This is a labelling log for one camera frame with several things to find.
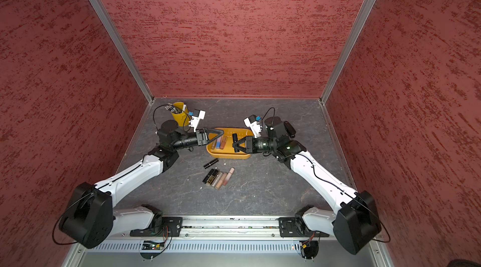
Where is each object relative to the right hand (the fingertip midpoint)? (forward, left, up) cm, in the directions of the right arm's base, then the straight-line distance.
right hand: (234, 150), depth 72 cm
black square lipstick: (-2, +14, -21) cm, 25 cm away
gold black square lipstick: (-4, +13, -20) cm, 24 cm away
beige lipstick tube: (-3, +7, -21) cm, 22 cm away
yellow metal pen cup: (+28, +31, -14) cm, 44 cm away
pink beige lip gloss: (-2, +4, -21) cm, 22 cm away
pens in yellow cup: (+28, +32, -7) cm, 43 cm away
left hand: (+4, +5, +3) cm, 7 cm away
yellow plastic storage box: (+9, +4, -18) cm, 20 cm away
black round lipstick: (+4, 0, +3) cm, 5 cm away
